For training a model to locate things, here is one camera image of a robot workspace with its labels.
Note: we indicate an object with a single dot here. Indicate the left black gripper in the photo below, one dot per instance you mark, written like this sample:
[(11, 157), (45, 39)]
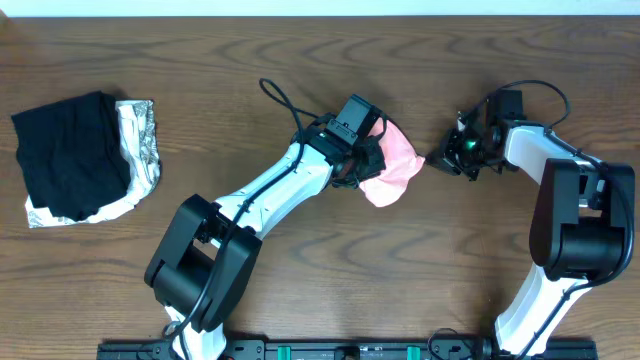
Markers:
[(376, 163)]

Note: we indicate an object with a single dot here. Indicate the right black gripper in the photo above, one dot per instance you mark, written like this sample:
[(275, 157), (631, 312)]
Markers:
[(445, 157)]

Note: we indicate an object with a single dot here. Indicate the pink printed t-shirt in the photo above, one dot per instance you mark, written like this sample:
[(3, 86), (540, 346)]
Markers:
[(402, 163)]

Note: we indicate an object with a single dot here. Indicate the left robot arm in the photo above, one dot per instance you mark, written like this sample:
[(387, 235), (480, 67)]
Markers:
[(202, 266)]

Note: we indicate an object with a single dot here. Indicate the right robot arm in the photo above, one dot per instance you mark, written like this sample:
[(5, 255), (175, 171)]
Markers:
[(582, 230)]

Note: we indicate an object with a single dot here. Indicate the white patterned folded garment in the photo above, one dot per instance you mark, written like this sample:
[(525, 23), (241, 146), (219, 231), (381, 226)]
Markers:
[(138, 146)]

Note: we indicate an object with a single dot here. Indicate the folded black garment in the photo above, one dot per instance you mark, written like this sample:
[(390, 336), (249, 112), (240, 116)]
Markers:
[(69, 153)]

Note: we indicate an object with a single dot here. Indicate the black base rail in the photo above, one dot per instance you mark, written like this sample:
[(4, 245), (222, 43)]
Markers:
[(444, 346)]

